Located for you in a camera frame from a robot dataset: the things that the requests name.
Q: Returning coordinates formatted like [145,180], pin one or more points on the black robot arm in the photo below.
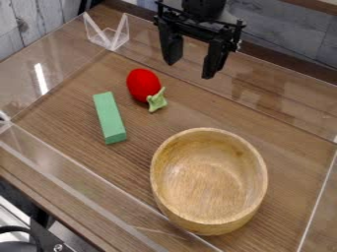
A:
[203,20]

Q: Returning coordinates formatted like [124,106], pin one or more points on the green rectangular block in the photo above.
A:
[110,118]

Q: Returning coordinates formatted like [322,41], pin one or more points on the red plush strawberry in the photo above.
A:
[145,88]

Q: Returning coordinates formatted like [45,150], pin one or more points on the black metal bracket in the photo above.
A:
[51,243]

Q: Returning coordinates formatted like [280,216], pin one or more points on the clear acrylic tray enclosure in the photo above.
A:
[93,185]

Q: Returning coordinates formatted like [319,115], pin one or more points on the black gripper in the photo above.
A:
[201,19]

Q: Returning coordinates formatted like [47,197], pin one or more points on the wooden bowl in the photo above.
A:
[209,180]

